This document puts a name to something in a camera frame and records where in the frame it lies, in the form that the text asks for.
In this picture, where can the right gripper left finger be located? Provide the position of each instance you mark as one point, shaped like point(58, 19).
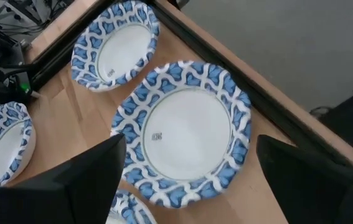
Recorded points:
point(54, 199)

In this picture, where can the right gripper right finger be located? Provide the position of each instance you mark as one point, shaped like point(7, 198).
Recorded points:
point(319, 196)

